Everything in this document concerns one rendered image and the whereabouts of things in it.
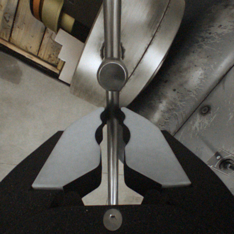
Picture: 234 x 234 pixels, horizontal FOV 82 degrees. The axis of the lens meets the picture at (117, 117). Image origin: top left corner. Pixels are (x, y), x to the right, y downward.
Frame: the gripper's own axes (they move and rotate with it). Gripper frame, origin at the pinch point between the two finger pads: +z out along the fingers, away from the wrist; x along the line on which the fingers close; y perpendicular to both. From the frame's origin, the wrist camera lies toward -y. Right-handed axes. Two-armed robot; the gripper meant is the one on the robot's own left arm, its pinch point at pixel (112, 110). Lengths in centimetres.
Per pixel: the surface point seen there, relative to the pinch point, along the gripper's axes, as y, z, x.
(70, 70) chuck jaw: 1.2, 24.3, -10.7
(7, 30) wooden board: -8, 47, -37
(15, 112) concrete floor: 68, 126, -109
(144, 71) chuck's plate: -0.9, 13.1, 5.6
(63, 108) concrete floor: 64, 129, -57
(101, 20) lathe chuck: -8.0, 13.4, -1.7
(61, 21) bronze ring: -8.9, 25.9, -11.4
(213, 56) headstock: -3.3, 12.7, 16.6
